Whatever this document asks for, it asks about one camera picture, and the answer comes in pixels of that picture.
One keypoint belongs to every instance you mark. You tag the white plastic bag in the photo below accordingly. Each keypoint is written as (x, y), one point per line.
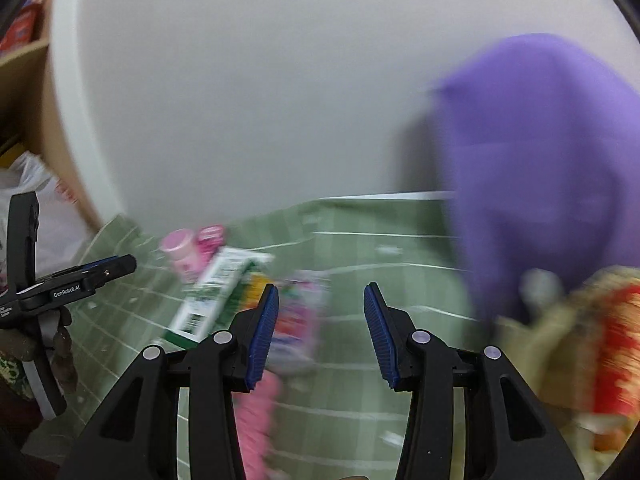
(63, 233)

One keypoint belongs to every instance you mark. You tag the pink snack packet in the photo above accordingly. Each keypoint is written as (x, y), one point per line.
(303, 298)

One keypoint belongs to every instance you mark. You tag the brown fuzzy sleeve forearm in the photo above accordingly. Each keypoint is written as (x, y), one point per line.
(16, 348)

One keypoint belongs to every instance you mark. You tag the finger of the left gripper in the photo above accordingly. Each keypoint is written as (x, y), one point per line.
(95, 274)

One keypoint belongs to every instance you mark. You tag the purple pillow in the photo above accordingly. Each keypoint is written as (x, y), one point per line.
(539, 142)

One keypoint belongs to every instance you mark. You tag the pink small bottle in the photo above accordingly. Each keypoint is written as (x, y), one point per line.
(190, 251)

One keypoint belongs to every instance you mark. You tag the red paper cup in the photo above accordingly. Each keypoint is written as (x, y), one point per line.
(616, 386)

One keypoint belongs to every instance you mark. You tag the wooden shelf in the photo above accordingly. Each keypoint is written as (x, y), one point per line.
(30, 119)

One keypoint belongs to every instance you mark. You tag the green checkered cloth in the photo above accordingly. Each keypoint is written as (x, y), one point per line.
(145, 409)

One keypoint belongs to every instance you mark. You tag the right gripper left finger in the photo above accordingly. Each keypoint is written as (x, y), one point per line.
(262, 324)

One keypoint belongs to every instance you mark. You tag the trash bin with yellow liner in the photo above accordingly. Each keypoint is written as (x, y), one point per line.
(557, 352)

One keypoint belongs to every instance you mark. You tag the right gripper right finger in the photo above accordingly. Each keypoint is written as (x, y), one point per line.
(383, 333)

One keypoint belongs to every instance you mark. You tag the green white snack box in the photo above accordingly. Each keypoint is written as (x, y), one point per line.
(232, 282)

